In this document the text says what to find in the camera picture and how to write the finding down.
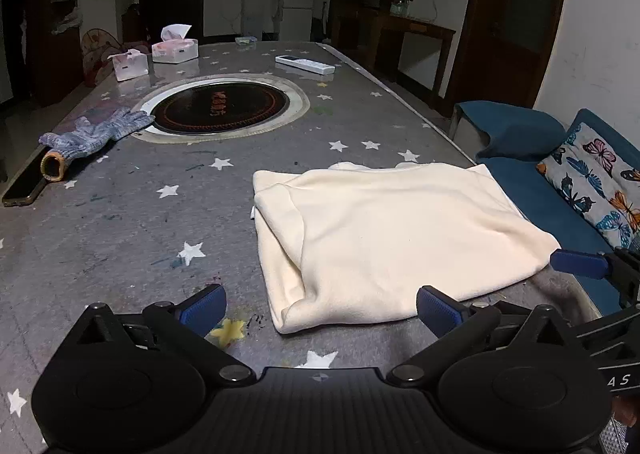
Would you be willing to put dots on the butterfly print pillow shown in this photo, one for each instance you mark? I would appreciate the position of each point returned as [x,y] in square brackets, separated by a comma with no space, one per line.
[590,173]

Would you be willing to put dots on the covered floor fan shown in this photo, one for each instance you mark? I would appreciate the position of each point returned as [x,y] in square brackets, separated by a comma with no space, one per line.
[97,51]

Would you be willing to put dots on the glass jar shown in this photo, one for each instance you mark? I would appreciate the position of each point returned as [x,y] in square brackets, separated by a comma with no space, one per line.
[401,5]

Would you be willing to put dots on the black smartphone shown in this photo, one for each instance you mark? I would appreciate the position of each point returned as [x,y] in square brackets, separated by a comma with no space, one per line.
[24,188]

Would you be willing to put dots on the wooden side table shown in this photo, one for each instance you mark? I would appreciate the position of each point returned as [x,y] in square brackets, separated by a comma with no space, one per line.
[415,31]

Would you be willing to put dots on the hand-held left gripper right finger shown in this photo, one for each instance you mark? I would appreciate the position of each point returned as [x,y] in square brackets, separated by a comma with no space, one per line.
[435,310]

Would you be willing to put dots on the small white box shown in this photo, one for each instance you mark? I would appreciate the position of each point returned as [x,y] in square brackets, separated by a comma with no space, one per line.
[129,66]

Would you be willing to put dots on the grey star-printed tablecloth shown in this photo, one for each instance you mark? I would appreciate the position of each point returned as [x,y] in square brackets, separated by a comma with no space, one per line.
[150,214]

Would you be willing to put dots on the brown door with glass panel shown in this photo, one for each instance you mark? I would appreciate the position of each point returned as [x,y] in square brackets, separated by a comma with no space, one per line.
[515,33]

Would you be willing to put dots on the cream long-sleeved garment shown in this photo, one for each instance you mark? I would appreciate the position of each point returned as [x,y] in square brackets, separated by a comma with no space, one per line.
[400,234]

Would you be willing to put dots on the white remote control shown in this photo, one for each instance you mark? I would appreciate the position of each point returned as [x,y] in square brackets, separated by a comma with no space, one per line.
[305,64]

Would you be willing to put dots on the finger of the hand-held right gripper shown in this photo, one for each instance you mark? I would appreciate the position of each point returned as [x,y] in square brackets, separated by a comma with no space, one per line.
[580,264]

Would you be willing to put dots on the grey knitted work glove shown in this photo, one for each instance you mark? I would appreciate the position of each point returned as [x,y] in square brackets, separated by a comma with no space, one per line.
[90,134]

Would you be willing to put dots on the small white packet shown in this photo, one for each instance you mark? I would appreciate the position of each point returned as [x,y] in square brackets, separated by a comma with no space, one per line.
[246,40]

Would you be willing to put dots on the dark open shelf unit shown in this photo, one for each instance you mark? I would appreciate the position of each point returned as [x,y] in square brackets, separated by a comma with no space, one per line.
[50,33]

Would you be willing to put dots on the round built-in induction cooker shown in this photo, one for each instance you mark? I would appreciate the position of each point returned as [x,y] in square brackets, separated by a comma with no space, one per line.
[220,106]

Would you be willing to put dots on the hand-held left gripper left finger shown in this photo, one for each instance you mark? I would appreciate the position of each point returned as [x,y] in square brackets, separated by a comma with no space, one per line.
[205,308]

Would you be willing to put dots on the water dispenser with blue bottle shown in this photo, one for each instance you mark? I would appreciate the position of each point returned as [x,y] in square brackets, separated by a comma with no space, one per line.
[252,3]

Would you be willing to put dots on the blue sofa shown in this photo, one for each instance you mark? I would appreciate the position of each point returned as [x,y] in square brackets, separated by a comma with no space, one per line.
[520,133]

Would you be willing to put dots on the large pink tissue box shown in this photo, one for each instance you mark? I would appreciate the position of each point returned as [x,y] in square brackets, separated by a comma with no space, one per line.
[175,49]

